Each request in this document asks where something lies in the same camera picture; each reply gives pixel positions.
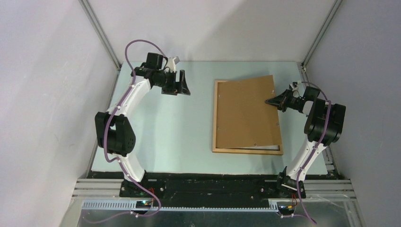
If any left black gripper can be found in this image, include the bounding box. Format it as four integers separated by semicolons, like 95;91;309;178
154;70;190;96

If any brown cardboard backing board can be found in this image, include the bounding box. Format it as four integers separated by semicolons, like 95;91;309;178
216;75;283;148

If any light wooden picture frame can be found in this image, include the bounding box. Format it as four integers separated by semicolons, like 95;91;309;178
211;80;284;156

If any photo print of window plant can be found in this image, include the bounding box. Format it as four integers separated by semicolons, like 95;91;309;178
235;145;280;150

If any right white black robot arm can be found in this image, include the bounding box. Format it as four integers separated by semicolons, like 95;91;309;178
265;85;346;198

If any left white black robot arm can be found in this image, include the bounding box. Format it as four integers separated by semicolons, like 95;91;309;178
95;52;191;197

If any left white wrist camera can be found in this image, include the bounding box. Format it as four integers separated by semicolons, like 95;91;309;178
164;56;180;73

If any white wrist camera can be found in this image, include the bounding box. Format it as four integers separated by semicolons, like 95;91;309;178
164;56;180;73
289;80;303;95

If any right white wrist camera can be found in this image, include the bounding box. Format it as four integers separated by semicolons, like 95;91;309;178
289;80;303;95

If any aluminium extrusion frame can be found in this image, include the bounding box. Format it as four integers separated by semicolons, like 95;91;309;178
60;178;366;227

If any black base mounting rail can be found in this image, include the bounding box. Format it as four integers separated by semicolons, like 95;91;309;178
119;173;306;209

